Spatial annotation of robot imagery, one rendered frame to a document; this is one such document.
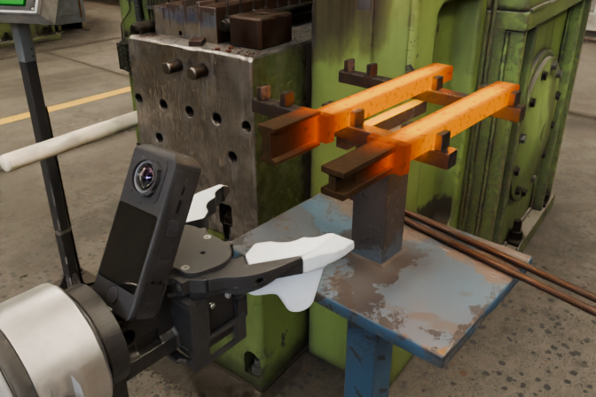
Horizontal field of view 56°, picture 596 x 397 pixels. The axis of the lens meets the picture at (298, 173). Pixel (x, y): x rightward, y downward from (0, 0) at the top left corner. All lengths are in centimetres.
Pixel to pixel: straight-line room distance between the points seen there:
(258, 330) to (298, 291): 106
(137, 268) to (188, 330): 7
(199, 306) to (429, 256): 58
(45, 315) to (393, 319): 52
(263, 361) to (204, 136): 63
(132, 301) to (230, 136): 89
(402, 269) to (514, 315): 114
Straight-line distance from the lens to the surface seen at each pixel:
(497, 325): 194
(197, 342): 43
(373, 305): 82
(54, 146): 159
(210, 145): 131
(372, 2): 121
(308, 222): 100
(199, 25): 132
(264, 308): 147
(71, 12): 675
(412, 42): 119
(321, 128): 68
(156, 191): 38
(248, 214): 130
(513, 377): 178
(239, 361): 162
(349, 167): 54
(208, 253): 42
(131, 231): 39
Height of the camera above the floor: 118
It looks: 25 degrees down
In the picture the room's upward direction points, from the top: straight up
